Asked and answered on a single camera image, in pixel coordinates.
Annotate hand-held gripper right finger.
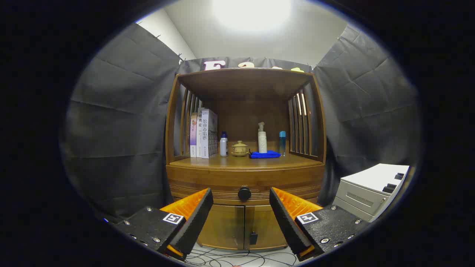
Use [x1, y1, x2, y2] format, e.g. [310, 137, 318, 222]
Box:
[269, 187, 370, 261]

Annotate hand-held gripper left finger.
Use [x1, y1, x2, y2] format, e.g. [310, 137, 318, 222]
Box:
[111, 188, 214, 261]

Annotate wooden drawer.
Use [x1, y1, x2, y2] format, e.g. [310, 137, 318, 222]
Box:
[166, 165, 325, 205]

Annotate wooden cabinet door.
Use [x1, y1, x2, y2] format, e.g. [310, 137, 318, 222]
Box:
[199, 204, 245, 251]
[245, 205, 288, 250]

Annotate wooden countertop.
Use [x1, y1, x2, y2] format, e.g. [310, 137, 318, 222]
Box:
[169, 153, 323, 171]

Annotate white filing cabinet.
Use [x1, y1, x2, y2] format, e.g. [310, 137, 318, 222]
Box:
[332, 163, 410, 223]

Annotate wooden cabinet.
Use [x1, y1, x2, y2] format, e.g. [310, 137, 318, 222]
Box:
[165, 67, 327, 252]

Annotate blue cloth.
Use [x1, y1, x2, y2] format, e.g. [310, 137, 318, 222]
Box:
[249, 150, 281, 159]

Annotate white pump bottle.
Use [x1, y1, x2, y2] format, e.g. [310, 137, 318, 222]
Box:
[258, 122, 268, 154]

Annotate yellow lidded tea bowl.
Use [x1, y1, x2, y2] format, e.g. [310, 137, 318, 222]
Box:
[231, 141, 250, 157]

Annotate purple book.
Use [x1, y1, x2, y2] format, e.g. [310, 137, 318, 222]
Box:
[190, 113, 198, 158]

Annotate white patterned book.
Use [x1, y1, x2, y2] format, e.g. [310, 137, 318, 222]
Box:
[200, 109, 219, 159]

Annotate ceiling light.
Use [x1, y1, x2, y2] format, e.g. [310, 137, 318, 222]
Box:
[212, 0, 294, 34]

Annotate black floor cables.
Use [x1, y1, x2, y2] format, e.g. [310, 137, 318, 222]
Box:
[184, 247, 297, 267]

